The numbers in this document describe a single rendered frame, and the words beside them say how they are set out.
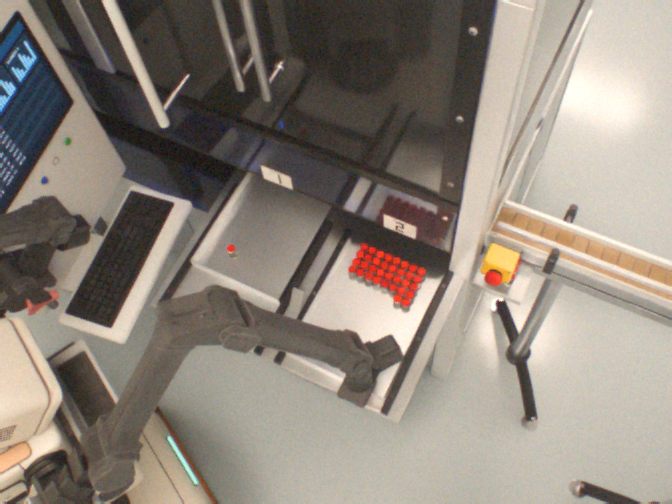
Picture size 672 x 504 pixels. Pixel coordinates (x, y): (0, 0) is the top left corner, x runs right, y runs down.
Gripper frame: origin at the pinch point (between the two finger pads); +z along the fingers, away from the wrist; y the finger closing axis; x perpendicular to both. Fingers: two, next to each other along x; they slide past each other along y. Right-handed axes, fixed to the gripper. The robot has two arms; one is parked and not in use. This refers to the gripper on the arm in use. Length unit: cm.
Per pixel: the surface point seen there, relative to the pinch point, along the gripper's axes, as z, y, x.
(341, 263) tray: 1.9, 28.7, 19.5
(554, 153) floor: 90, 148, -14
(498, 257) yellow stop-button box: -12.7, 39.5, -17.1
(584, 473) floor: 91, 29, -66
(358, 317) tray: 2.0, 17.2, 9.1
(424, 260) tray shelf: 2.3, 38.6, 0.6
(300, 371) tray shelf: 2.2, -1.2, 15.7
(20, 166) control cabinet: -32, 6, 88
